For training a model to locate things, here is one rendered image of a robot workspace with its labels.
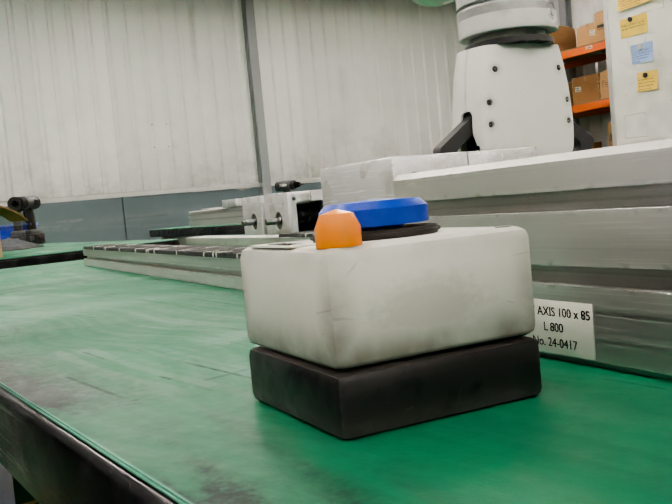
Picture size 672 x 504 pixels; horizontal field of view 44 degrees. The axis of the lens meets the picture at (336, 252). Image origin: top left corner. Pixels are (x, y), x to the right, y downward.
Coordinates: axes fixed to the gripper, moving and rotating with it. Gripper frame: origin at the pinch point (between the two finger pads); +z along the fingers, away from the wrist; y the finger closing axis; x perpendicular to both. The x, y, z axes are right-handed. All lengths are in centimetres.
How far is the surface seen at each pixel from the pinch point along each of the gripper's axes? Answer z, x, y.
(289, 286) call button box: -0.8, 32.4, 36.0
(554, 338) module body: 3.0, 31.5, 24.1
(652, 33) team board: -62, -209, -245
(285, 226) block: 0, -75, -9
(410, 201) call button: -3.2, 33.2, 31.5
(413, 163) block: -5.1, 19.4, 22.7
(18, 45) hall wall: -239, -1101, -94
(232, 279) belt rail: 3.0, -17.0, 21.1
